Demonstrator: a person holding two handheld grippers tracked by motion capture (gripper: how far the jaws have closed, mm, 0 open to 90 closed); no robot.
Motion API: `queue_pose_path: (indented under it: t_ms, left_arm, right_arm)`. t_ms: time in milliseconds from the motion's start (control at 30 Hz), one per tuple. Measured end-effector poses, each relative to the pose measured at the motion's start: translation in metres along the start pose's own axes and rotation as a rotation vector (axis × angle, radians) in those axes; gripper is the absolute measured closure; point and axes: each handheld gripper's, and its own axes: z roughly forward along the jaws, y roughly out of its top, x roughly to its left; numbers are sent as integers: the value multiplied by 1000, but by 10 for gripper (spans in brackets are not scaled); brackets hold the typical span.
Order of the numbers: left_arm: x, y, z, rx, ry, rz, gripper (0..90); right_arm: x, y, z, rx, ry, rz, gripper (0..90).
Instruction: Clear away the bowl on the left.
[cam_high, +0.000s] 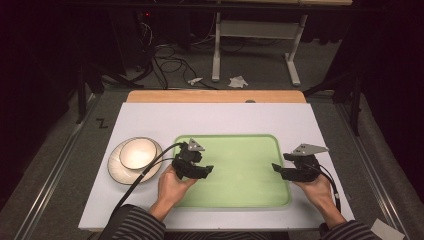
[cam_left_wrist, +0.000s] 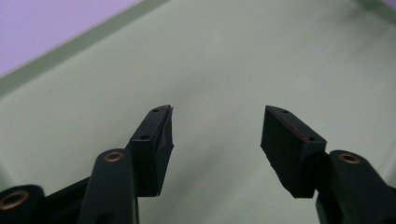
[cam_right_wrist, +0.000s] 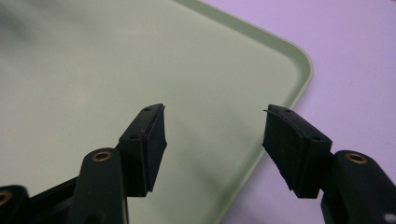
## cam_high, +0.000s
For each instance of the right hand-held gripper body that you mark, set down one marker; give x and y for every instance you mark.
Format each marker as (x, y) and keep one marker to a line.
(305, 166)

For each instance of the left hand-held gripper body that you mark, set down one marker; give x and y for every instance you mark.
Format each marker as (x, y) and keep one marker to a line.
(183, 163)

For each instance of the person's right hand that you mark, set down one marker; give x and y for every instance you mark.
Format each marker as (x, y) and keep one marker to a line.
(316, 193)

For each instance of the person's left hand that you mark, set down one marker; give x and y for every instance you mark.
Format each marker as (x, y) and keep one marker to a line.
(171, 190)

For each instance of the light green tray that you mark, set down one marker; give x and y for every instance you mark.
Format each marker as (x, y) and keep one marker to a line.
(240, 173)

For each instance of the white table cover board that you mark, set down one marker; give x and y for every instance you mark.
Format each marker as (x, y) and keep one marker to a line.
(216, 118)

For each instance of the white bowl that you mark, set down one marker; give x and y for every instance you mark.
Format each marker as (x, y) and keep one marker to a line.
(137, 154)

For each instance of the white ribbed plate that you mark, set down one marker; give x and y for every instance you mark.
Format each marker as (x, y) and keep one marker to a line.
(125, 175)

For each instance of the small crumpled white paper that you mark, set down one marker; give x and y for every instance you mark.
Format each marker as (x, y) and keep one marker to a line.
(195, 80)

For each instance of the black metal stand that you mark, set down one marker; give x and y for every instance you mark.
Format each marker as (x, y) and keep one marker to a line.
(350, 96)
(85, 90)

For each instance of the white paper sheet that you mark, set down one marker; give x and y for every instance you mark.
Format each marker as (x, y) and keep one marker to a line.
(386, 230)

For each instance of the dark computer tower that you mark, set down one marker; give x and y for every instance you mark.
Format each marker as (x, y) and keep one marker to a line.
(145, 36)

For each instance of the metal floor rail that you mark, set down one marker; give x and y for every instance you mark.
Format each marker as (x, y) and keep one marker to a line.
(56, 170)
(373, 166)

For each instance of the white metal desk frame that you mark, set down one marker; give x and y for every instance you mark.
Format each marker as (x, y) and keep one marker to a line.
(256, 30)

